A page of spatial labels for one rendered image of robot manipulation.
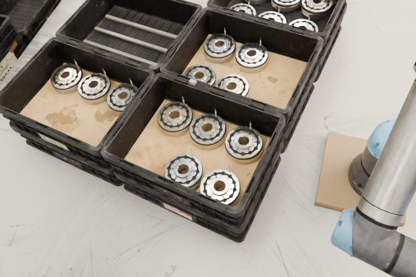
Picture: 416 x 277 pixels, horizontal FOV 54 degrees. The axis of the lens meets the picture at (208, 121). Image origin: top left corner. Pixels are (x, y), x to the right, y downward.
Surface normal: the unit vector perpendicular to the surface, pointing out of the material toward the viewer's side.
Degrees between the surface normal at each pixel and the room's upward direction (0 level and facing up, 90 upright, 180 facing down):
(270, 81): 0
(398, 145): 51
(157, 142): 0
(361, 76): 0
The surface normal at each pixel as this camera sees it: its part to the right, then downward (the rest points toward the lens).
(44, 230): -0.11, -0.55
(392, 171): -0.62, 0.00
